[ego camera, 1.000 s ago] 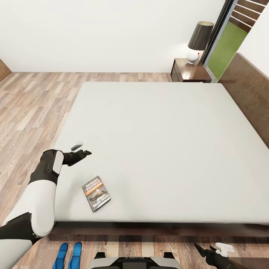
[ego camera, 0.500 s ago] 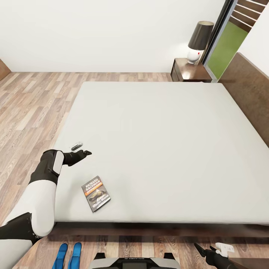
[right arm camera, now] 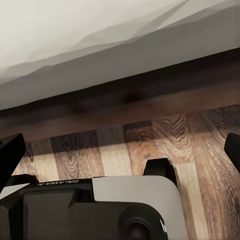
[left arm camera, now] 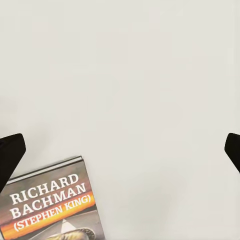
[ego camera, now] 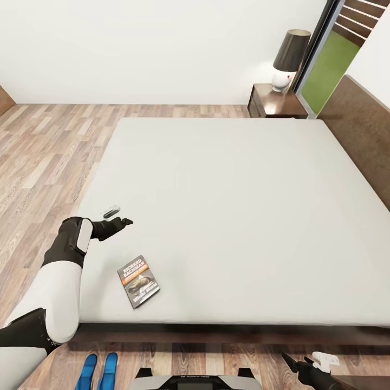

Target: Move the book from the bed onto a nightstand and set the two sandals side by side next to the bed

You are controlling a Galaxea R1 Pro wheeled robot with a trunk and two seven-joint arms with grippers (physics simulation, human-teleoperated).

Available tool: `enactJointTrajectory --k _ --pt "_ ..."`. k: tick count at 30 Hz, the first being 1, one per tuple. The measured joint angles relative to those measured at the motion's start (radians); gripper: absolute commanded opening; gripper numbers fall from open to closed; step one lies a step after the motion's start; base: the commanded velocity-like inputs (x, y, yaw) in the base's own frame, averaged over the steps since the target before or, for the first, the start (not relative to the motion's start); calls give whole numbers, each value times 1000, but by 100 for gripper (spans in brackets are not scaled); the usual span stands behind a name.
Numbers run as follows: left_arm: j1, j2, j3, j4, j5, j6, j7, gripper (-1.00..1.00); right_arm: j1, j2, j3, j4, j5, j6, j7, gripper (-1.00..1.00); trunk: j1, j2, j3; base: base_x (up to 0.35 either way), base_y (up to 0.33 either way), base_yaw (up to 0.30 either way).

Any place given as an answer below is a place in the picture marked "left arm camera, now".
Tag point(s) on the bed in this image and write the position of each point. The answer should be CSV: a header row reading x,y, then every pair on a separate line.
x,y
146,91

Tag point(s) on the hardback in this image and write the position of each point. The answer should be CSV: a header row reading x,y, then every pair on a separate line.
x,y
55,202

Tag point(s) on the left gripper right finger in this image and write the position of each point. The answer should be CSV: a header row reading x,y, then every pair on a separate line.
x,y
232,148

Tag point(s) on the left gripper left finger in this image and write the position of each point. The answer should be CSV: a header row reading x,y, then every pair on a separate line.
x,y
12,150

